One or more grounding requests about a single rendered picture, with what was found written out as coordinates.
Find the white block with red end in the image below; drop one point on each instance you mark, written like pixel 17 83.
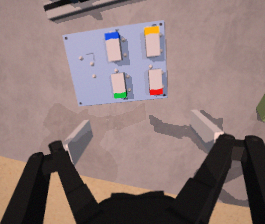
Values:
pixel 155 81

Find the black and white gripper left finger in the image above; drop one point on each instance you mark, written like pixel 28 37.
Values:
pixel 28 202

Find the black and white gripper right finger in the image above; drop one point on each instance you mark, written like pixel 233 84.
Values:
pixel 199 195

